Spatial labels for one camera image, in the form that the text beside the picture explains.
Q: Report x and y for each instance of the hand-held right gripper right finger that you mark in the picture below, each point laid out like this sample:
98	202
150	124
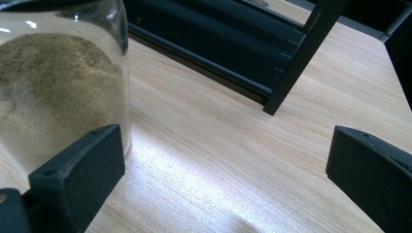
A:
372	174

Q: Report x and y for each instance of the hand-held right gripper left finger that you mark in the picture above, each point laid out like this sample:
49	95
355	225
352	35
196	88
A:
81	174

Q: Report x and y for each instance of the glass jar of brown powder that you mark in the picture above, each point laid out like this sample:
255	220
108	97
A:
61	81

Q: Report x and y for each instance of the black metal rack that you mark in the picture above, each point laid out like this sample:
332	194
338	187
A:
226	42

